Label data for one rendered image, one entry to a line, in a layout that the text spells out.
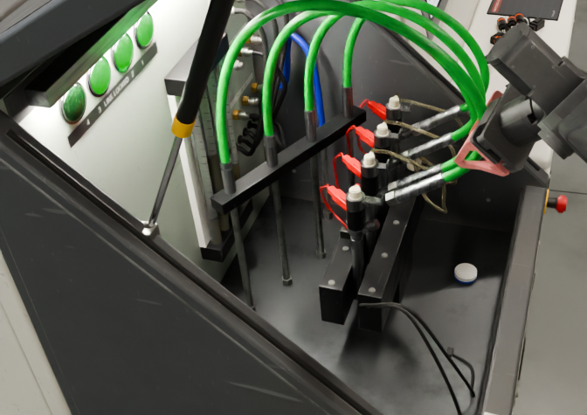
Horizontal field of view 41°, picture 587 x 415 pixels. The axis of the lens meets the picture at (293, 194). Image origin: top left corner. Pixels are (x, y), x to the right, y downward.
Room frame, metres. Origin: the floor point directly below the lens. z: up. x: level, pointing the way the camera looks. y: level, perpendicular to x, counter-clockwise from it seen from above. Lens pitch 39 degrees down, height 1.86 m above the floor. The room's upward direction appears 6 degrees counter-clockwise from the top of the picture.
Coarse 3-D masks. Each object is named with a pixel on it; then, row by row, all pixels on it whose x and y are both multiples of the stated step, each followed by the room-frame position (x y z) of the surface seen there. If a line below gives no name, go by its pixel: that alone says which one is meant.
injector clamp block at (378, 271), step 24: (408, 216) 0.99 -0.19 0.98; (384, 240) 0.94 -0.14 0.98; (408, 240) 0.98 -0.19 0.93; (336, 264) 0.90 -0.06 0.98; (384, 264) 0.88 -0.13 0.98; (408, 264) 0.98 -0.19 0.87; (336, 288) 0.84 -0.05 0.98; (360, 288) 0.84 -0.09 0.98; (384, 288) 0.83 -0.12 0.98; (336, 312) 0.84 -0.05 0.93; (360, 312) 0.83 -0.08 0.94; (384, 312) 0.83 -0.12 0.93
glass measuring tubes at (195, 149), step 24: (192, 48) 1.07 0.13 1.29; (216, 72) 1.09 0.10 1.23; (168, 96) 0.99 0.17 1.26; (216, 96) 1.06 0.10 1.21; (216, 120) 1.06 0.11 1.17; (192, 144) 1.00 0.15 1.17; (216, 144) 1.06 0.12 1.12; (192, 168) 1.00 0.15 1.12; (216, 168) 1.03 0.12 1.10; (192, 192) 0.99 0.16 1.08; (216, 192) 1.02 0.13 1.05; (216, 216) 1.00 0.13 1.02; (240, 216) 1.06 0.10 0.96; (216, 240) 0.99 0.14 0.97
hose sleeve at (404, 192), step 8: (432, 176) 0.83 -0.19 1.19; (440, 176) 0.83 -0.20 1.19; (416, 184) 0.84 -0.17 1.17; (424, 184) 0.83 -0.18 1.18; (432, 184) 0.83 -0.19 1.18; (440, 184) 0.82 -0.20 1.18; (400, 192) 0.85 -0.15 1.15; (408, 192) 0.84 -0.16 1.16; (416, 192) 0.83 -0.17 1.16; (424, 192) 0.83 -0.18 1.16; (400, 200) 0.84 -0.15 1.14
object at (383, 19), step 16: (304, 0) 0.90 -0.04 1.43; (320, 0) 0.89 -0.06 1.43; (336, 0) 0.89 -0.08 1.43; (272, 16) 0.91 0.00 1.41; (368, 16) 0.86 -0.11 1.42; (384, 16) 0.86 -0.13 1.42; (240, 32) 0.93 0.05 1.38; (400, 32) 0.85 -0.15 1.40; (416, 32) 0.84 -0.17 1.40; (240, 48) 0.93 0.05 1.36; (432, 48) 0.83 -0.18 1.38; (224, 64) 0.94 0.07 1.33; (448, 64) 0.82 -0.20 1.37; (224, 80) 0.94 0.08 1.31; (464, 80) 0.82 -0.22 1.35; (224, 96) 0.95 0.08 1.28; (480, 96) 0.81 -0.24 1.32; (224, 112) 0.95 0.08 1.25; (480, 112) 0.81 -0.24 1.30; (224, 128) 0.95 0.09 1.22; (224, 144) 0.95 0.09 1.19; (224, 160) 0.95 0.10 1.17; (448, 176) 0.82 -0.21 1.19
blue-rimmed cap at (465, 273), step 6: (462, 264) 1.00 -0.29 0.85; (468, 264) 1.00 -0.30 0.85; (456, 270) 0.99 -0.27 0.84; (462, 270) 0.98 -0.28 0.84; (468, 270) 0.98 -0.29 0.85; (474, 270) 0.98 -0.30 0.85; (456, 276) 0.98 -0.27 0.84; (462, 276) 0.97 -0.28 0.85; (468, 276) 0.97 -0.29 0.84; (474, 276) 0.97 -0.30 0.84; (462, 282) 0.97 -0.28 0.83; (468, 282) 0.96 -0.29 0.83
